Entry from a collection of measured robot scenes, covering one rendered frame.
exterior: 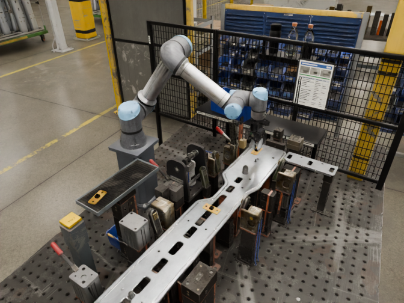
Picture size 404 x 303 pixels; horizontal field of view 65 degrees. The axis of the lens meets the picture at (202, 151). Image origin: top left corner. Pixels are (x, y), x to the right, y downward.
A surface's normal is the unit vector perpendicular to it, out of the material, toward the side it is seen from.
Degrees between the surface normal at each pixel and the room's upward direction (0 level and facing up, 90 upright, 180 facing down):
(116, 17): 91
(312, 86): 90
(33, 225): 0
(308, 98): 90
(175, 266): 0
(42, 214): 0
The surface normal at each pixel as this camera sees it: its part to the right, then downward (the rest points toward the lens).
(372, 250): -0.01, -0.84
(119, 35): -0.47, 0.47
